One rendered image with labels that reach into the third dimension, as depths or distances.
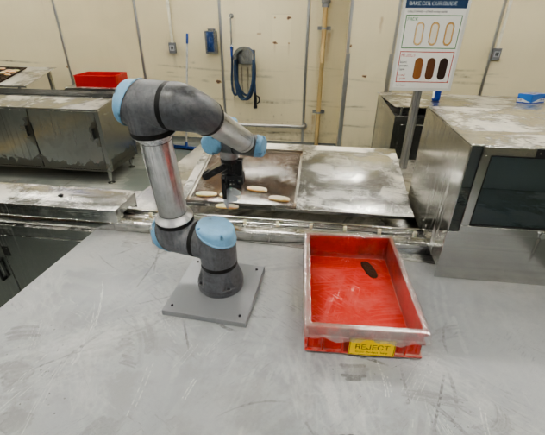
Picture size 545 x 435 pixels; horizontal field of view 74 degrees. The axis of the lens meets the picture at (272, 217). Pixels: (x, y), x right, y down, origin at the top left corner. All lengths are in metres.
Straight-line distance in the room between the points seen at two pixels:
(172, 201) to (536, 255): 1.18
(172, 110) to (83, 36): 5.08
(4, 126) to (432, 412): 4.51
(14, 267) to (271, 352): 1.43
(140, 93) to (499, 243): 1.17
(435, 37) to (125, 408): 2.05
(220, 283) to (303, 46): 4.17
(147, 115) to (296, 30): 4.19
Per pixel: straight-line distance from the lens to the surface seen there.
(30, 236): 1.94
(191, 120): 0.89
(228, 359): 1.04
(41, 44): 6.30
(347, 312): 1.18
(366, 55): 4.75
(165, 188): 1.05
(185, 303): 1.18
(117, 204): 1.66
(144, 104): 0.92
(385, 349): 1.06
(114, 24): 5.69
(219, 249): 1.07
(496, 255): 1.42
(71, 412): 1.05
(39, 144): 4.58
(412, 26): 2.16
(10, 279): 2.19
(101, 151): 4.19
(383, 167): 1.94
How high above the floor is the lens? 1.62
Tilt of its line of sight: 29 degrees down
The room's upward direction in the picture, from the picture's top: 1 degrees clockwise
